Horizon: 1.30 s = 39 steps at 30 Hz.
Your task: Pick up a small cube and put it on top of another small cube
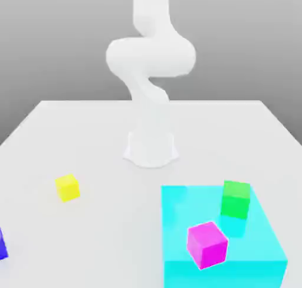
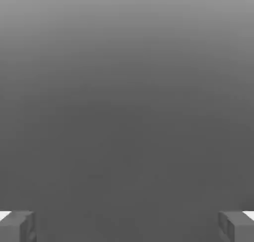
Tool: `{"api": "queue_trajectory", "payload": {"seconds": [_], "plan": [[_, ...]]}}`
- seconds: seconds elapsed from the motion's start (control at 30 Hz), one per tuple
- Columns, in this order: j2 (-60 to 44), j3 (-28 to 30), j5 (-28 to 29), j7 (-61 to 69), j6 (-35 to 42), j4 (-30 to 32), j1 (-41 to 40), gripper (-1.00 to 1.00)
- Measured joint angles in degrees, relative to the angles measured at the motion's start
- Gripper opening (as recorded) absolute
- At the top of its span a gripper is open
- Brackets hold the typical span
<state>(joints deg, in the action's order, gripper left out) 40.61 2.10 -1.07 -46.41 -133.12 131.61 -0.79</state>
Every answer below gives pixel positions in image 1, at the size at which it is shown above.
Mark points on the small green cube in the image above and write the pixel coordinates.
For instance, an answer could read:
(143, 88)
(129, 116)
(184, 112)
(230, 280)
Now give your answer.
(235, 200)

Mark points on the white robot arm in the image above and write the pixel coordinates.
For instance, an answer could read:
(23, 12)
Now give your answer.
(151, 56)

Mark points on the small magenta cube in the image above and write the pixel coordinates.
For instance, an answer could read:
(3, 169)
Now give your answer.
(207, 245)

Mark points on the small blue cube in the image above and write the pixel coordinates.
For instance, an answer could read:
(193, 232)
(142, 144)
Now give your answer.
(2, 246)

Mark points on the large cyan box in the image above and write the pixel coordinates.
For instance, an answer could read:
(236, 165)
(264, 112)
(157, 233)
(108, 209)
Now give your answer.
(254, 245)

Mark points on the small yellow cube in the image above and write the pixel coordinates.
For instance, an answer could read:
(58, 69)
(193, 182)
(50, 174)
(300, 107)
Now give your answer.
(68, 188)

